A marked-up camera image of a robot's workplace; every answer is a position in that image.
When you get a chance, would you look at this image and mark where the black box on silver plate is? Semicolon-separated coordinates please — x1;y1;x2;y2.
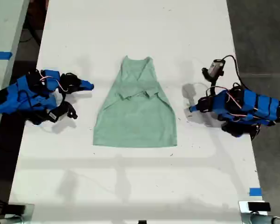
7;203;35;220
238;200;272;214

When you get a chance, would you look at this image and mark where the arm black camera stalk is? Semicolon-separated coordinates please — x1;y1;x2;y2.
210;78;219;94

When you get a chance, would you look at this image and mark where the small blue tape square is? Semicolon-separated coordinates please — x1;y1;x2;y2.
249;187;263;197

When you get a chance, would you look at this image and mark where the pale side table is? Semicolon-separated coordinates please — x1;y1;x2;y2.
0;0;30;147

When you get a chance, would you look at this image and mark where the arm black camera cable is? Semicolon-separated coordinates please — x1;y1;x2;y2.
220;55;249;91

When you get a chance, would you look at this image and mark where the long blue tape strip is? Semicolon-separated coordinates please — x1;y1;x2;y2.
0;51;13;61

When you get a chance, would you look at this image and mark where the pale green T-shirt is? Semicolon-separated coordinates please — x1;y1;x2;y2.
92;55;178;148

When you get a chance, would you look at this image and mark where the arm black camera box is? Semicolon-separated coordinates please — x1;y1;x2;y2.
201;59;226;82
47;102;78;123

